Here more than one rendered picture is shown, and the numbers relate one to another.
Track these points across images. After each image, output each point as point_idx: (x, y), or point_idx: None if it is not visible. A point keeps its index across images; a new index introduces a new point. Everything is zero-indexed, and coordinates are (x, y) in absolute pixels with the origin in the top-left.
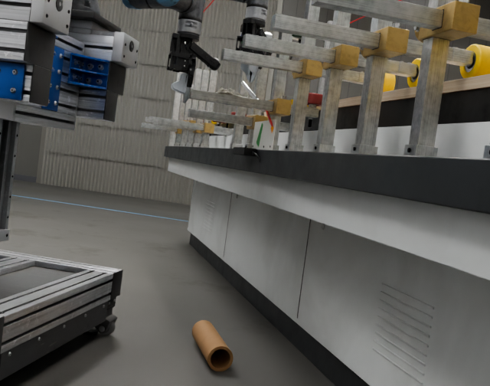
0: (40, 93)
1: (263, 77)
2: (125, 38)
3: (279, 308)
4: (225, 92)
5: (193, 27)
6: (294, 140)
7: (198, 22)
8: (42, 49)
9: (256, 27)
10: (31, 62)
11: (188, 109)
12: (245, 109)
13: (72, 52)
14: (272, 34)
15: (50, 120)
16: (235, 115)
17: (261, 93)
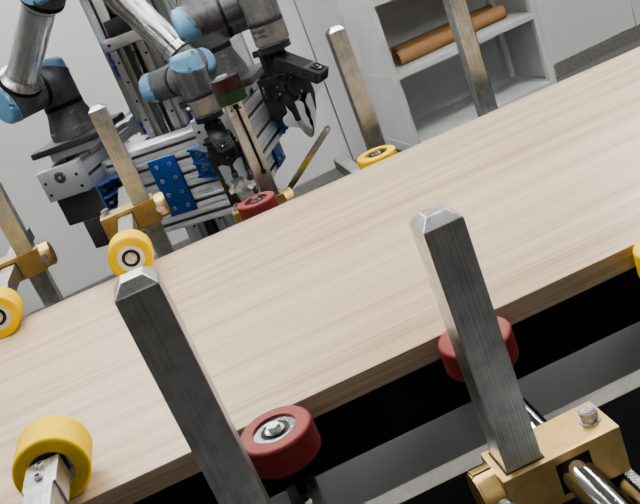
0: (106, 236)
1: (354, 107)
2: (194, 127)
3: None
4: (228, 191)
5: (191, 111)
6: None
7: (191, 104)
8: (85, 206)
9: (269, 58)
10: (77, 222)
11: (341, 155)
12: (480, 106)
13: (191, 146)
14: (329, 33)
15: (193, 219)
16: (351, 172)
17: (363, 132)
